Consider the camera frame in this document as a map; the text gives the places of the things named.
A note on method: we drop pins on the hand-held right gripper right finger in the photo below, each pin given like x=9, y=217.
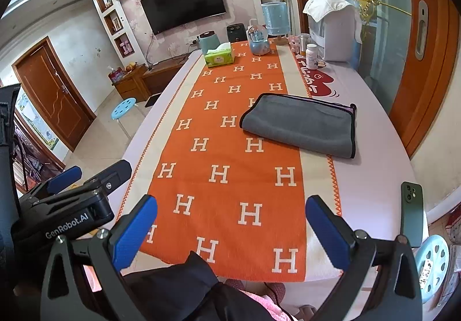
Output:
x=329, y=236

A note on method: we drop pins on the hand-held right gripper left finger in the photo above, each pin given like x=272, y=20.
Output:
x=131, y=236

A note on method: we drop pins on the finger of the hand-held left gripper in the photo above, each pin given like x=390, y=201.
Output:
x=66, y=176
x=110, y=174

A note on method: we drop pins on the grey towel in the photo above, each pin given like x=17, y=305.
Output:
x=299, y=122

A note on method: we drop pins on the person's dark clothing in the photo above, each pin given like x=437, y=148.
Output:
x=173, y=288

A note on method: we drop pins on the light blue round stool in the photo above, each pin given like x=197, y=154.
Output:
x=432, y=263
x=123, y=108

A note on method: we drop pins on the white tablecloth with red print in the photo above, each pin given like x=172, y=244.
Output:
x=374, y=166

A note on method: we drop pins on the brown wooden door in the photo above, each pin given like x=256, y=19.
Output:
x=54, y=94

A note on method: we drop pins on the black door mat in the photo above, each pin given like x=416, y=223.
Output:
x=152, y=100

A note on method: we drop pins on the green phone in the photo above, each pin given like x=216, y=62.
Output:
x=411, y=213

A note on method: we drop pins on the person's pink clothing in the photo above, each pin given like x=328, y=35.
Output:
x=263, y=304

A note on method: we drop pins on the pink bag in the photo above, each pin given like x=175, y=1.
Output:
x=116, y=76

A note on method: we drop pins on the wooden television cabinet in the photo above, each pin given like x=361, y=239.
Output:
x=155, y=77

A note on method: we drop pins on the orange patterned blanket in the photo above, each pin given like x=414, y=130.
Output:
x=223, y=148

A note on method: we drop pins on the green tissue pack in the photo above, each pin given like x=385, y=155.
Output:
x=219, y=56

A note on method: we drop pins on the light blue kettle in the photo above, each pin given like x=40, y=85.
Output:
x=209, y=42

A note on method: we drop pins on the wooden sliding door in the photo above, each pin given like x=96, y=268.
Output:
x=428, y=97

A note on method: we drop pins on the white pill bottle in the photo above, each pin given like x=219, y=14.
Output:
x=311, y=56

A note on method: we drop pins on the black air fryer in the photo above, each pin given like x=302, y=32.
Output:
x=234, y=33

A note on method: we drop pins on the glass jar with metal lid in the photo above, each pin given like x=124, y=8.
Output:
x=304, y=42

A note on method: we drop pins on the pink small figure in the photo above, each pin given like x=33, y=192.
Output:
x=293, y=44

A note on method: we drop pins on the white water dispenser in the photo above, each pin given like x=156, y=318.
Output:
x=335, y=38

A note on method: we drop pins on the blue bottle steriliser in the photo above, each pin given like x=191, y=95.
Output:
x=258, y=41

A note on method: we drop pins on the blue round storage drum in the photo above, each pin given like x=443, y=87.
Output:
x=275, y=18

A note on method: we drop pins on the white cloth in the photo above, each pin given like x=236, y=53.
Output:
x=324, y=5

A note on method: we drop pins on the colourful wall poster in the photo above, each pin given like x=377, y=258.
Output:
x=36, y=119

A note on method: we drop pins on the black wall television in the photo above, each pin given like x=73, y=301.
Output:
x=183, y=2

